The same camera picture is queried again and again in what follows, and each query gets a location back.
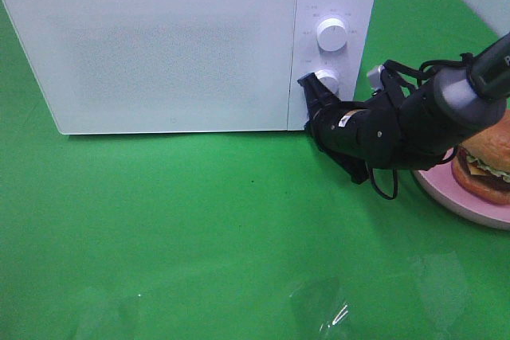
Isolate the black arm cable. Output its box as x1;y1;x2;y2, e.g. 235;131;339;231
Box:
366;53;479;201

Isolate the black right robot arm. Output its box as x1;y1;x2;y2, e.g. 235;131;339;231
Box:
298;36;509;184

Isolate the white microwave door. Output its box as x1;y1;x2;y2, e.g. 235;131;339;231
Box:
4;0;295;135

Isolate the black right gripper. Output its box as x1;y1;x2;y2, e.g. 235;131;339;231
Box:
297;72;402;184

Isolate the pink plate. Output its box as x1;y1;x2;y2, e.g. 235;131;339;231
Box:
412;162;509;231

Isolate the green table mat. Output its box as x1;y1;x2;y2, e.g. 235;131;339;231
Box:
1;5;509;339

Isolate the white microwave knob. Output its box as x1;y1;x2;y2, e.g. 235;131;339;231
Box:
315;69;340;97
316;18;347;52

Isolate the white microwave oven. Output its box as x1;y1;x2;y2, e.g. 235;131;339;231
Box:
2;0;374;135

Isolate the burger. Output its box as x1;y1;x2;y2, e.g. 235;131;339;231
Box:
451;111;509;205

